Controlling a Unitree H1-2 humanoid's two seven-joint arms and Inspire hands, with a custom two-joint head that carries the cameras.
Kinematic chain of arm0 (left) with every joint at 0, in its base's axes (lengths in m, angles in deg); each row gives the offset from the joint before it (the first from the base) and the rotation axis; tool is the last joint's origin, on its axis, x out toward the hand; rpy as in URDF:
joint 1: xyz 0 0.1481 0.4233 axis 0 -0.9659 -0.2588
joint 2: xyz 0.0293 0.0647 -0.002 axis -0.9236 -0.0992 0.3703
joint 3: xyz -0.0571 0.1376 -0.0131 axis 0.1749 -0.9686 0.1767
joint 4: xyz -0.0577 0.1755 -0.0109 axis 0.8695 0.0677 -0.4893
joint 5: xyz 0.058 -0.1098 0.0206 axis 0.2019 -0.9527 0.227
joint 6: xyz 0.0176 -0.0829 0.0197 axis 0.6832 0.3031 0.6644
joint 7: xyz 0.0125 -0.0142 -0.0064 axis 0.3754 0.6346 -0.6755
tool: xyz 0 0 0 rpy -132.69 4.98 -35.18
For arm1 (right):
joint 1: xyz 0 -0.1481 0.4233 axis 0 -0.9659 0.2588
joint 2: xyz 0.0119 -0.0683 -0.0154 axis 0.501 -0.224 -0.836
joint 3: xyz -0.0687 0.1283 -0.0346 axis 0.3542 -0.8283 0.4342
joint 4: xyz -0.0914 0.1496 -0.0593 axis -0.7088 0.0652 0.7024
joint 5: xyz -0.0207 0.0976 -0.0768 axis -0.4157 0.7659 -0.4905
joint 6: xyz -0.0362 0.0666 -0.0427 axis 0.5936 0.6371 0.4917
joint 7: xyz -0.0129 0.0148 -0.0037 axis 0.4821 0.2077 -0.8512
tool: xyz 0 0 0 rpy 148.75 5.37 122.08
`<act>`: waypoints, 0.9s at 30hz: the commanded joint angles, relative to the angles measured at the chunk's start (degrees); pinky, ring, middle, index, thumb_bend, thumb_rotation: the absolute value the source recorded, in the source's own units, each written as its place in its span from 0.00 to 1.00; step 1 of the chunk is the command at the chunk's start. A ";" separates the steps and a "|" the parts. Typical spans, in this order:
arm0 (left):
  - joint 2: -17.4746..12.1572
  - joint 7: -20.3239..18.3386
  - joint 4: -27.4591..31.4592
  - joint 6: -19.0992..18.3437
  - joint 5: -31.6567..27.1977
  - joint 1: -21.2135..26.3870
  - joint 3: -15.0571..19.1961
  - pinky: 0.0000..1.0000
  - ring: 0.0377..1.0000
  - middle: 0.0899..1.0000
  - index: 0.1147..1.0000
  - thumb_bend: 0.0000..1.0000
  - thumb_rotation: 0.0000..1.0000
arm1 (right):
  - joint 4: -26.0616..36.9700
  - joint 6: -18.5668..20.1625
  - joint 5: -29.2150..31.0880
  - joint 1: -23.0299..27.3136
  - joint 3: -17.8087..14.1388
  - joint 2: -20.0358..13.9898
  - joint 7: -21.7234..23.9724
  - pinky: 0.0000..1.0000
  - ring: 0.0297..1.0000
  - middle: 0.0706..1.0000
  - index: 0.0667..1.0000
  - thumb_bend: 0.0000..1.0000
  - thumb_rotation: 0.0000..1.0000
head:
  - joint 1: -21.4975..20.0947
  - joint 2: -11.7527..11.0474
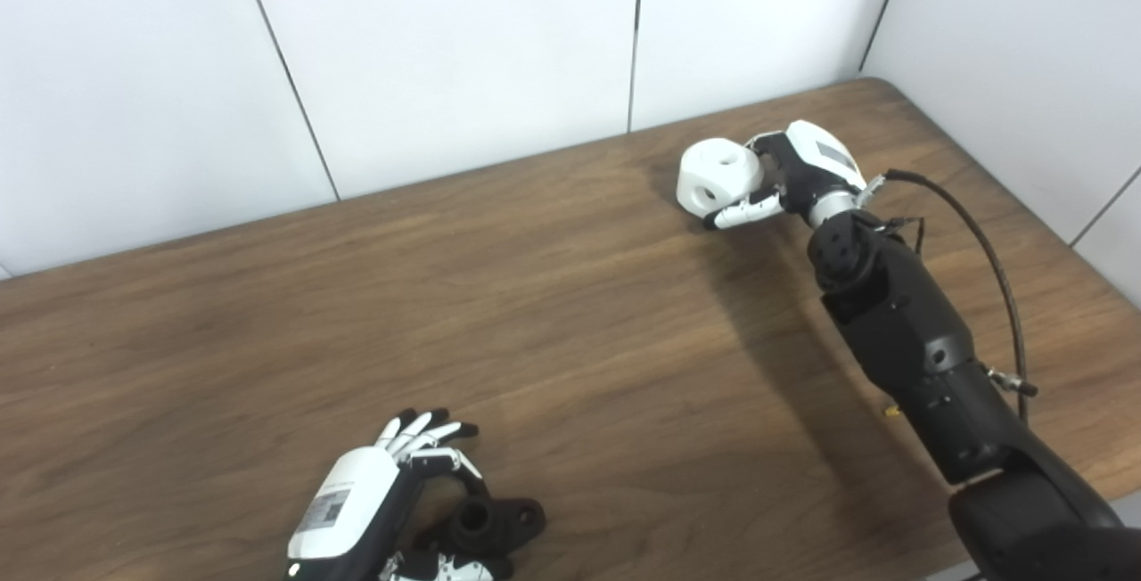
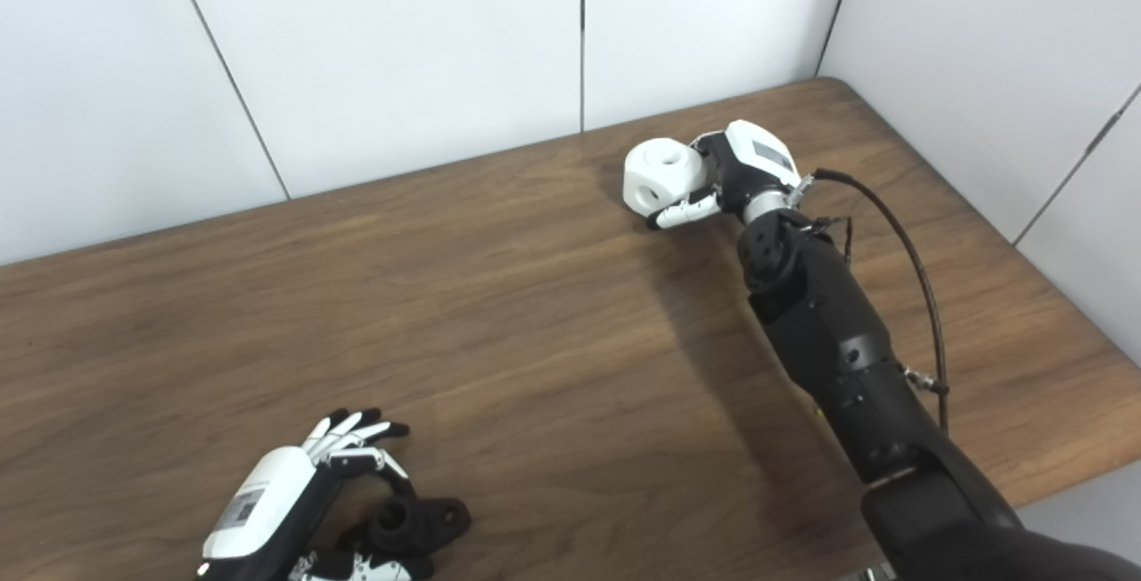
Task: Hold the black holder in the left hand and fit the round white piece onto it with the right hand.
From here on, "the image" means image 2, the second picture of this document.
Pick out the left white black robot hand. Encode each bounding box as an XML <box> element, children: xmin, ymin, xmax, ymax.
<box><xmin>194</xmin><ymin>407</ymin><xmax>438</xmax><ymax>581</ymax></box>

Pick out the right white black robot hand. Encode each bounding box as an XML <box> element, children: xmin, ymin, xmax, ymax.
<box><xmin>646</xmin><ymin>119</ymin><xmax>803</xmax><ymax>232</ymax></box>

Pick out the round white plastic piece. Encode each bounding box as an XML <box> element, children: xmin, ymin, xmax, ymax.
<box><xmin>622</xmin><ymin>139</ymin><xmax>710</xmax><ymax>217</ymax></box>

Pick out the black flanged holder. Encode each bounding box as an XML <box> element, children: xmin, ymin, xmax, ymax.
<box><xmin>361</xmin><ymin>496</ymin><xmax>472</xmax><ymax>557</ymax></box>

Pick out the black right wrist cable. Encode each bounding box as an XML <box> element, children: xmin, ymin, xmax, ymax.
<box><xmin>789</xmin><ymin>168</ymin><xmax>951</xmax><ymax>435</ymax></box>

